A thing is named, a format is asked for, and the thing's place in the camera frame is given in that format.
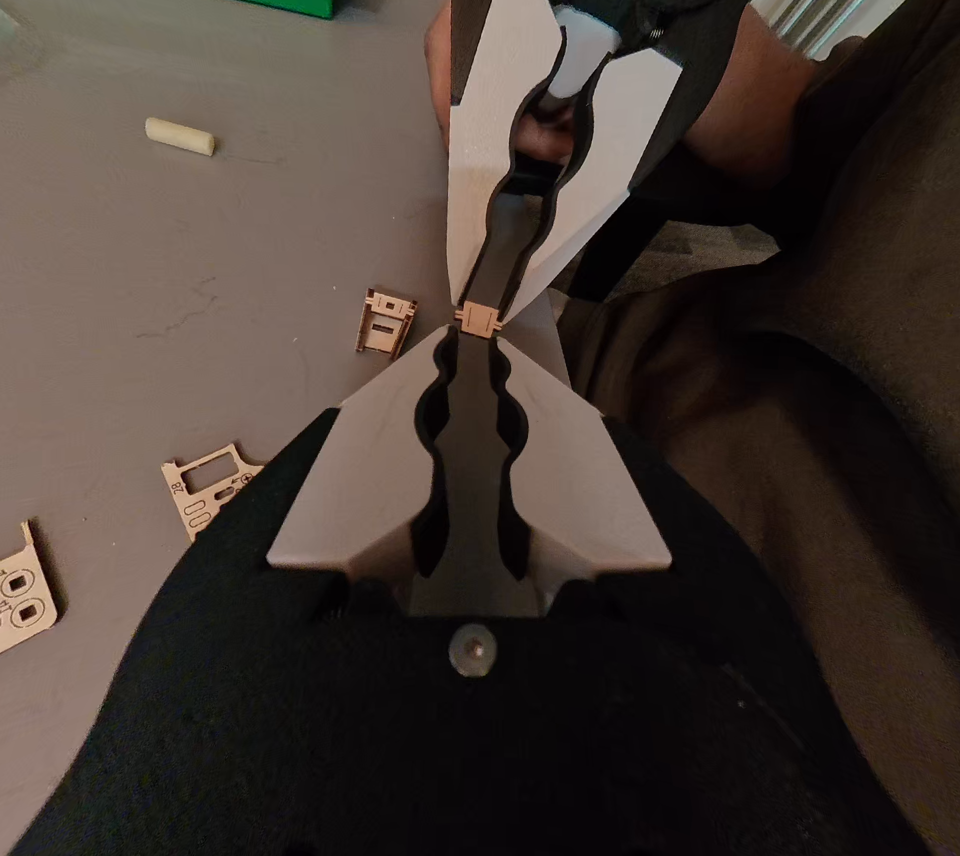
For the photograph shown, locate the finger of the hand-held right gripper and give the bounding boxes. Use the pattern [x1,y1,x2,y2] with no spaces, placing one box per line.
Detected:
[447,0,564,308]
[506,49,684,325]

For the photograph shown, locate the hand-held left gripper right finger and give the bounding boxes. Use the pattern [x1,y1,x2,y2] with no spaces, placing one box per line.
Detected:
[489,342,672,610]

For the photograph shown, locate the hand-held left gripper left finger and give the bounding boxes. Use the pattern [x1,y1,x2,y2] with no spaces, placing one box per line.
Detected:
[267,325,459,610]

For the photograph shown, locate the small square wooden puzzle piece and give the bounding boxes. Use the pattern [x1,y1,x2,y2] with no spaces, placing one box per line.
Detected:
[453,301,502,340]

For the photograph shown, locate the person's right forearm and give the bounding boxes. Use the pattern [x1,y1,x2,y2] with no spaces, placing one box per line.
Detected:
[686,4,822,190]

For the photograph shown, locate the grey desk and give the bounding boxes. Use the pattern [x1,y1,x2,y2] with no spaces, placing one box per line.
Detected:
[0,0,601,658]

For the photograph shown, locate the person's right hand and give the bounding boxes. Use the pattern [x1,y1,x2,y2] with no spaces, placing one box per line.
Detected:
[423,1,579,163]

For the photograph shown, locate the flat wooden plate rectangular cutouts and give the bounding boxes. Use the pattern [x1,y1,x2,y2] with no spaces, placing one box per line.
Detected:
[161,443,265,542]

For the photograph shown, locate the small assembled wooden puzzle part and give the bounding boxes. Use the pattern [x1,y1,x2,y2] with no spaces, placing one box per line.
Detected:
[354,287,418,356]

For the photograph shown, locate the person's brown clothing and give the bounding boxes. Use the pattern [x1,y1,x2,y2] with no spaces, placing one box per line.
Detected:
[558,0,960,856]

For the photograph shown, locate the cream wax stick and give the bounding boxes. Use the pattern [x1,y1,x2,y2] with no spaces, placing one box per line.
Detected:
[144,117,217,158]

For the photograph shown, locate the flat wooden plate round marks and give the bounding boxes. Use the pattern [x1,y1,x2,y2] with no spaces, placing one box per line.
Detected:
[0,520,67,655]

